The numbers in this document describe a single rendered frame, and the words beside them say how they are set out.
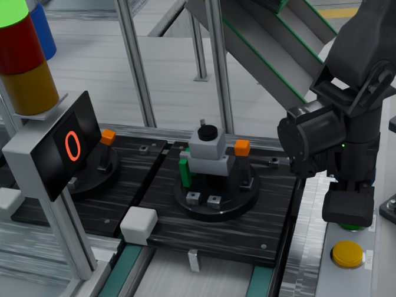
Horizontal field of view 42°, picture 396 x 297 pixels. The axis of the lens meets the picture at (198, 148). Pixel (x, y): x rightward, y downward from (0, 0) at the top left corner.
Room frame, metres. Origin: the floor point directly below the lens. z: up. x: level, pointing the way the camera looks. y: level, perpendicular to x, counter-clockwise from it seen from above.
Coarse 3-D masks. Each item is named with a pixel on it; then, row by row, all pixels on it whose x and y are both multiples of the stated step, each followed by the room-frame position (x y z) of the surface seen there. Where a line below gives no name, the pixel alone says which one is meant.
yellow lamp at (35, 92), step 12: (0, 72) 0.48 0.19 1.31; (24, 72) 0.47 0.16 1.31; (36, 72) 0.48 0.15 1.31; (48, 72) 0.49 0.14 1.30; (12, 84) 0.47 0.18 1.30; (24, 84) 0.47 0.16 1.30; (36, 84) 0.48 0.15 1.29; (48, 84) 0.49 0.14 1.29; (12, 96) 0.48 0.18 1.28; (24, 96) 0.47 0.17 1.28; (36, 96) 0.47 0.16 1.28; (48, 96) 0.48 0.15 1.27; (24, 108) 0.47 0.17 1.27; (36, 108) 0.47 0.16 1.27; (48, 108) 0.48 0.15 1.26
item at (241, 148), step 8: (240, 144) 0.60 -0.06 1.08; (248, 144) 0.60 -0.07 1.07; (232, 152) 0.60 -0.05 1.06; (240, 152) 0.59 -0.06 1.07; (248, 152) 0.59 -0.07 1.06; (240, 160) 0.59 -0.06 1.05; (248, 160) 0.60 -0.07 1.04; (240, 168) 0.60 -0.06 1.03; (248, 168) 0.60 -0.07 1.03; (248, 176) 0.59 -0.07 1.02
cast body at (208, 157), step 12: (204, 132) 0.62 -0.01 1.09; (216, 132) 0.61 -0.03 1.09; (192, 144) 0.61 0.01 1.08; (204, 144) 0.60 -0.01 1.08; (216, 144) 0.60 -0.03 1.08; (228, 144) 0.63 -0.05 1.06; (180, 156) 0.64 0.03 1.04; (192, 156) 0.61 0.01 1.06; (204, 156) 0.60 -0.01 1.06; (216, 156) 0.59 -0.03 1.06; (228, 156) 0.60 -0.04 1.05; (192, 168) 0.61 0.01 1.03; (204, 168) 0.60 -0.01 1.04; (216, 168) 0.60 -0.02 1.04; (228, 168) 0.59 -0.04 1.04
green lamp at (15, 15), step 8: (0, 0) 0.47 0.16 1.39; (8, 0) 0.48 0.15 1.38; (16, 0) 0.48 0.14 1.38; (24, 0) 0.50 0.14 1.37; (0, 8) 0.47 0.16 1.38; (8, 8) 0.48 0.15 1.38; (16, 8) 0.48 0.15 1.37; (24, 8) 0.49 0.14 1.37; (0, 16) 0.47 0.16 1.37; (8, 16) 0.47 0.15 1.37; (16, 16) 0.48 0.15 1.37; (24, 16) 0.49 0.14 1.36; (0, 24) 0.47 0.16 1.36; (8, 24) 0.47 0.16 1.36
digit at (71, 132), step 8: (72, 120) 0.50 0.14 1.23; (64, 128) 0.48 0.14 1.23; (72, 128) 0.50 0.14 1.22; (80, 128) 0.51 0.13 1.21; (56, 136) 0.47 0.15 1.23; (64, 136) 0.48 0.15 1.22; (72, 136) 0.49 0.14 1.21; (80, 136) 0.50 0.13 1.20; (64, 144) 0.47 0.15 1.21; (72, 144) 0.49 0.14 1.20; (80, 144) 0.50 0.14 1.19; (64, 152) 0.47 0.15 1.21; (72, 152) 0.48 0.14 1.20; (80, 152) 0.49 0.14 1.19; (64, 160) 0.47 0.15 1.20; (72, 160) 0.48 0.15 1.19; (80, 160) 0.49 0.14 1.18; (72, 168) 0.47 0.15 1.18
